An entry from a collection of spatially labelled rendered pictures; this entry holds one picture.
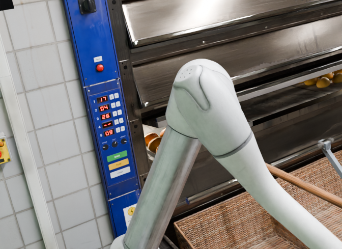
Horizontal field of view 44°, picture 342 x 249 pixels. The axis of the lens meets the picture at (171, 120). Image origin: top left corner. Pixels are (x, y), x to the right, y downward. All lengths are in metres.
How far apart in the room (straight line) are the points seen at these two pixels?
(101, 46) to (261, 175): 0.95
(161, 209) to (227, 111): 0.38
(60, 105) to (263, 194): 0.99
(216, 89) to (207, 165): 1.28
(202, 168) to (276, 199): 1.17
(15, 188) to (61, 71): 0.49
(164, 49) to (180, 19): 0.14
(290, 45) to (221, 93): 1.44
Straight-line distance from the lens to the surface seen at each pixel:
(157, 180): 1.08
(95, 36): 1.66
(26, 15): 1.63
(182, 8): 1.86
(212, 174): 2.11
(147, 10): 1.79
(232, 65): 2.02
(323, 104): 2.51
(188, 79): 0.83
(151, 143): 2.00
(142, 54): 1.78
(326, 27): 2.44
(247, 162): 0.89
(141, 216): 1.14
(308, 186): 1.57
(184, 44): 1.87
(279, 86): 2.03
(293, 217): 0.95
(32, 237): 1.86
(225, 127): 0.84
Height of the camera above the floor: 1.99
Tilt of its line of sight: 20 degrees down
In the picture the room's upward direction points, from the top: 8 degrees counter-clockwise
